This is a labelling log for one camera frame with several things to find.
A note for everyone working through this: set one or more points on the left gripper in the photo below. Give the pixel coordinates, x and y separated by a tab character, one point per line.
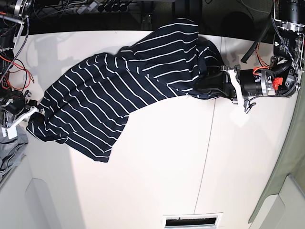
254	82

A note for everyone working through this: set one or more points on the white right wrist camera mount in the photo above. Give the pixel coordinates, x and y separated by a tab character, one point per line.
9	129

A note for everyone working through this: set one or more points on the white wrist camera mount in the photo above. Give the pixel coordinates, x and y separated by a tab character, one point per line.
9	129
242	104

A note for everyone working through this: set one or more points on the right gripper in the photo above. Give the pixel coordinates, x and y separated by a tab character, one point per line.
16	103

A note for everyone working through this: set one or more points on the navy white striped t-shirt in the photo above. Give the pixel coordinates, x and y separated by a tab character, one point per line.
88	107

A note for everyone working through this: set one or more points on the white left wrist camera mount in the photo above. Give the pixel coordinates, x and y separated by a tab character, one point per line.
242	104

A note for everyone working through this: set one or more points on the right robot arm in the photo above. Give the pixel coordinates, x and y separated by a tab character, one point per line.
14	32

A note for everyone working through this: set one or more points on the black power strip with plugs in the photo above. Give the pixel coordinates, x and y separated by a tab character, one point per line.
99	6

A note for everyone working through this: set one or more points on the grey cloth pile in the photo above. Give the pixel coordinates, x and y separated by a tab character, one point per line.
12	151

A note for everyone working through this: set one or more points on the grey green chair edge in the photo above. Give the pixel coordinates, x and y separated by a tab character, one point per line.
292	150

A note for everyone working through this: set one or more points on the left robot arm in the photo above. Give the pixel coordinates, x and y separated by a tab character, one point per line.
281	77

